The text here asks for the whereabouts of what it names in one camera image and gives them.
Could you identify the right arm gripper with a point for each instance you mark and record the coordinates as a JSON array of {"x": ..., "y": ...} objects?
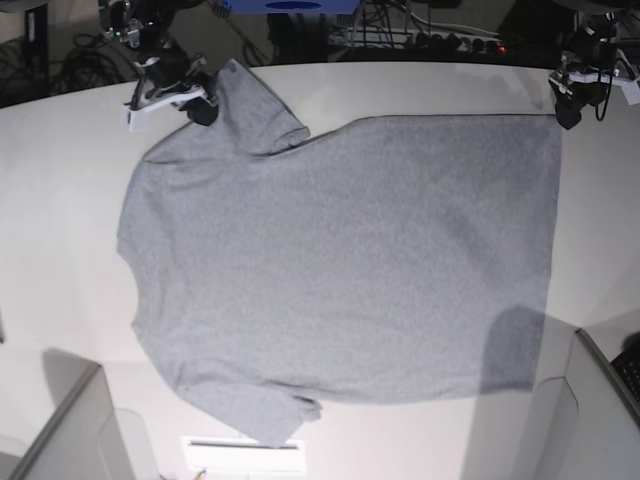
[{"x": 170, "y": 70}]

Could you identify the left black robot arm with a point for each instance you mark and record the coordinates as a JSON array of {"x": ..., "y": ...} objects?
[{"x": 601, "y": 54}]

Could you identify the grey T-shirt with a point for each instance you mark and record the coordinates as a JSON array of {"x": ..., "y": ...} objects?
[{"x": 398, "y": 259}]

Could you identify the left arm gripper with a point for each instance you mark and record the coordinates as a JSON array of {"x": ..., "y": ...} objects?
[{"x": 568, "y": 109}]

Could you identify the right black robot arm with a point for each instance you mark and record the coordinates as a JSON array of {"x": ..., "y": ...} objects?
[{"x": 141, "y": 26}]

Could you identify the left grey partition panel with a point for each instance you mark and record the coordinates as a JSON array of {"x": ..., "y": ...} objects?
[{"x": 81, "y": 439}]

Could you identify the blue box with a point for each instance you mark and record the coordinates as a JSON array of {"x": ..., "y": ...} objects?
[{"x": 291, "y": 6}]

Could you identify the black keyboard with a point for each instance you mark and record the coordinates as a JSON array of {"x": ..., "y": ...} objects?
[{"x": 627, "y": 367}]

